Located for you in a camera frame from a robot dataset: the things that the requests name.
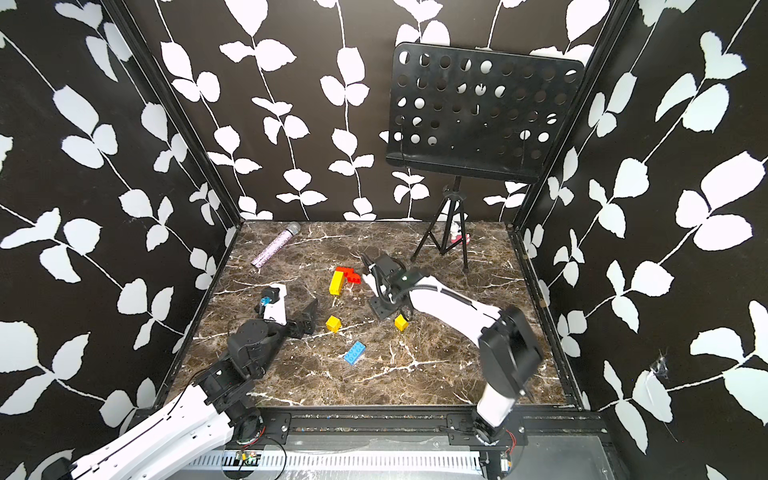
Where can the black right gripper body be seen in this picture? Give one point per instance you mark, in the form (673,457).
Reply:
(383,305)

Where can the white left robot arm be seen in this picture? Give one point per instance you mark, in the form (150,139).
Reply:
(213,409)

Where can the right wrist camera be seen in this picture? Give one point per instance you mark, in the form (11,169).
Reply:
(379,274)

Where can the tall yellow lego brick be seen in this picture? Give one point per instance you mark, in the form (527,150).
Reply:
(337,283)

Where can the long red lego brick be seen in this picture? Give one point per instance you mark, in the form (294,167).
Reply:
(350,275)

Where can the pink object behind stand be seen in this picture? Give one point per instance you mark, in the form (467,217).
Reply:
(459,239)

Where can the black perforated music stand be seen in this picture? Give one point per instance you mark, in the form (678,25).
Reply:
(476,114)

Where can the light blue lego brick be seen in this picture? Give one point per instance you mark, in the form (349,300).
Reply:
(353,355)

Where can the small yellow lego brick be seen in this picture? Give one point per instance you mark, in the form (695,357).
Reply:
(333,324)

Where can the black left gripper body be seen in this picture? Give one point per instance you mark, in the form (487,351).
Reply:
(296,330)

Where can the white perforated strip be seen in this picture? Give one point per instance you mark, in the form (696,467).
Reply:
(460,462)

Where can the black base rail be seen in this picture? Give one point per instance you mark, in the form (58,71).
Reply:
(460,424)

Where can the purple rhinestone microphone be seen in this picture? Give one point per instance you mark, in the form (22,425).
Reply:
(280,241)

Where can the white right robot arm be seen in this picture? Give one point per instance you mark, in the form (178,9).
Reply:
(509,352)

